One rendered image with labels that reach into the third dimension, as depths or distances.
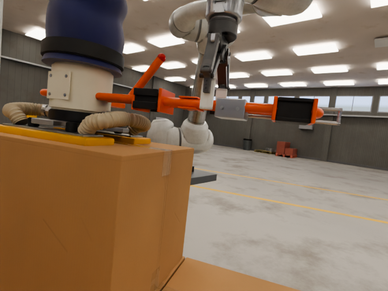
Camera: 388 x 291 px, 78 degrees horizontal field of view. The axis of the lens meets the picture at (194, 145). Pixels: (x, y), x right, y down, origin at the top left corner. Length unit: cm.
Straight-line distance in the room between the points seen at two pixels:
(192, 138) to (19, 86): 1106
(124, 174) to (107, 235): 13
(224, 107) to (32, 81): 1184
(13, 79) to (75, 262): 1160
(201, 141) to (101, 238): 95
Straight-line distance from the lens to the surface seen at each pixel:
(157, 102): 61
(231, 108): 55
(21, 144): 68
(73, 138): 62
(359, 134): 1455
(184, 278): 85
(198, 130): 134
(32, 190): 66
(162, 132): 133
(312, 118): 53
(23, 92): 1213
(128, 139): 75
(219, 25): 62
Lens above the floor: 101
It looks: 4 degrees down
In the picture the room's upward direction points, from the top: 6 degrees clockwise
